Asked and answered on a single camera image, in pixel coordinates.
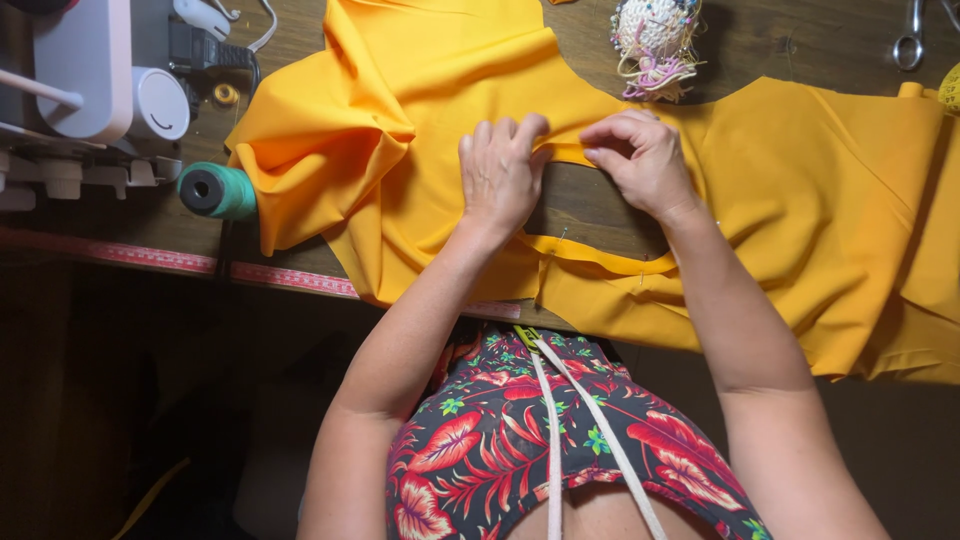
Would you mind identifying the person's right hand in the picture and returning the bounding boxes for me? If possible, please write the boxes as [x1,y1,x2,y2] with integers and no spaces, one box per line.
[579,109,706,226]

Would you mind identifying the person's left hand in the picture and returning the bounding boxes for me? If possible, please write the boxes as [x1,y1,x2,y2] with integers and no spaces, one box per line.
[457,113,554,237]

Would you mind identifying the orange fabric piece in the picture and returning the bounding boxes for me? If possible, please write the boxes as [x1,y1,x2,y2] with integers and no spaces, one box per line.
[225,0,960,385]

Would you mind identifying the crocheted pin cushion with pins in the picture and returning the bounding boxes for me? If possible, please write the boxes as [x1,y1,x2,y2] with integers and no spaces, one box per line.
[609,0,708,105]

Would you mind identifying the floral patterned garment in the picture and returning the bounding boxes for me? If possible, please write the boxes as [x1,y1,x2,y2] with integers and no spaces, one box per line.
[384,322,774,540]

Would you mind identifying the green thread spool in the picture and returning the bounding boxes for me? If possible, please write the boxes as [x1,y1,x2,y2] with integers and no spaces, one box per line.
[177,161,258,222]

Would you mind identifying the red measuring tape strip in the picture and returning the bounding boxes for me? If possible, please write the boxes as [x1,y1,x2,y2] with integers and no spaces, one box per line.
[0,225,522,321]

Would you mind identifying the silver scissors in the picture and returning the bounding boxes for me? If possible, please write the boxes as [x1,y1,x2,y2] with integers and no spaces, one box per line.
[891,0,960,72]

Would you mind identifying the white sewing machine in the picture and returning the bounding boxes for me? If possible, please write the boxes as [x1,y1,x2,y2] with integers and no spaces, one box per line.
[0,0,234,213]

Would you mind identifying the white lanyard strap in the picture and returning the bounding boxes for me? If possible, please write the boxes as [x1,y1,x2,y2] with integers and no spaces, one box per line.
[513,325,670,540]

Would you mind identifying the black power plug with cable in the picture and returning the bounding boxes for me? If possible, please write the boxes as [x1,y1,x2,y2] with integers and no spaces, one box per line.
[168,16,264,99]

